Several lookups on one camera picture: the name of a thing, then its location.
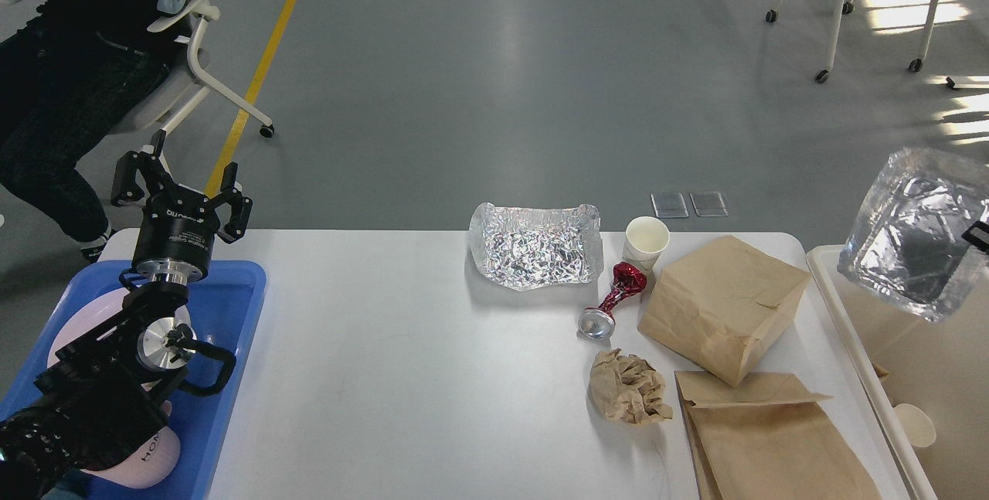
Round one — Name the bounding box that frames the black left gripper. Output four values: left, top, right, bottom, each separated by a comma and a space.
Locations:
110, 130, 252, 284

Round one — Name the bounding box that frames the white plastic bin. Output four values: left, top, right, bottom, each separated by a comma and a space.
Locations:
807, 244, 988, 499

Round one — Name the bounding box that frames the red foil wrapper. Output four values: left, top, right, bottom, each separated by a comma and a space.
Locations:
598, 261, 647, 318

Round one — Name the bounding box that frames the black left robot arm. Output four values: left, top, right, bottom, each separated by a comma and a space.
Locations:
2, 131, 252, 499

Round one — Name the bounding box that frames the pink plastic plate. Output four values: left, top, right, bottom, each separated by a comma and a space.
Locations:
47, 281, 195, 385

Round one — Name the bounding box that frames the white chair leg left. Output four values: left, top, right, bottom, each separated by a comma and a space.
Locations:
0, 0, 276, 139

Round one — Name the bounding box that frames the blue plastic tray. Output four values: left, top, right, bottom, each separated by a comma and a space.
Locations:
1, 260, 267, 499

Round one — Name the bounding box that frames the flat brown paper bag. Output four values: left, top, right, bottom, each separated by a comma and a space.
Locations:
675, 371, 880, 499

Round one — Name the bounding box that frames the crumpled brown paper ball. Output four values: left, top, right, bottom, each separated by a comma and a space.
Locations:
589, 349, 672, 426

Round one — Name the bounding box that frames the paper cup inside bin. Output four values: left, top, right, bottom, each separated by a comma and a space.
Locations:
893, 403, 937, 448

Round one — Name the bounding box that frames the white paper cup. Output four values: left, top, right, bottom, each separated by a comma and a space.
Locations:
621, 216, 671, 270

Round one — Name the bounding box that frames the person leg with shoe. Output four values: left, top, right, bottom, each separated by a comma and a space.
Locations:
1, 0, 188, 263

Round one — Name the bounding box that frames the aluminium foil container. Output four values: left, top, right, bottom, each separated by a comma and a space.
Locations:
838, 148, 988, 323

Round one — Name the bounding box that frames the crumpled foil sheet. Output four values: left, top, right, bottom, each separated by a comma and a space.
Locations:
467, 202, 603, 291

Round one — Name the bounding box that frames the pink mug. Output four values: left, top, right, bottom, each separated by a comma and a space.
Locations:
81, 426, 182, 489

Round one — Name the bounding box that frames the small grey metal plate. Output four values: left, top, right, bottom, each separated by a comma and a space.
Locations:
651, 192, 690, 219

